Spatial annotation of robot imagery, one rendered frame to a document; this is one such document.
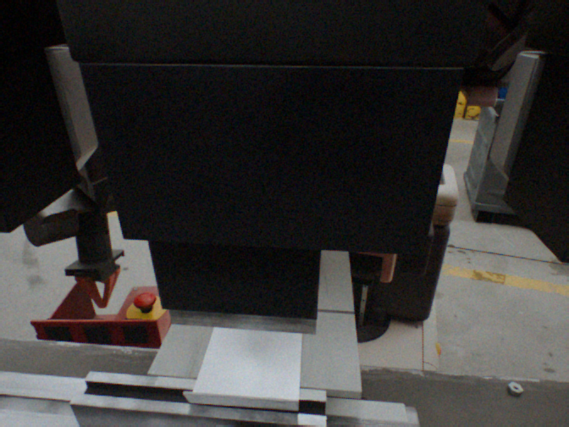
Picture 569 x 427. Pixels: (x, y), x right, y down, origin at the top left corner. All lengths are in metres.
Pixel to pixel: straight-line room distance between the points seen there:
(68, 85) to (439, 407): 0.47
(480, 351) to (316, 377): 1.57
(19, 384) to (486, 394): 0.49
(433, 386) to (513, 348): 1.45
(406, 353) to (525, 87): 1.19
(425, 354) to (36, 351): 1.11
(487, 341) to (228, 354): 1.66
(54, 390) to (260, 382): 0.19
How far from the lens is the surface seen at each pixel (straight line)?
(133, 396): 0.37
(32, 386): 0.44
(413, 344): 1.41
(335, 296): 0.42
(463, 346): 1.87
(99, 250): 0.75
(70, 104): 0.26
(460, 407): 0.52
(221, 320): 0.27
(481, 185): 2.73
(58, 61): 0.26
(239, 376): 0.34
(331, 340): 0.37
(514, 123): 0.24
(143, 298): 0.74
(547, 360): 1.98
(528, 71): 0.24
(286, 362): 0.35
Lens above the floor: 1.27
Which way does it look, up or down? 29 degrees down
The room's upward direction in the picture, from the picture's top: straight up
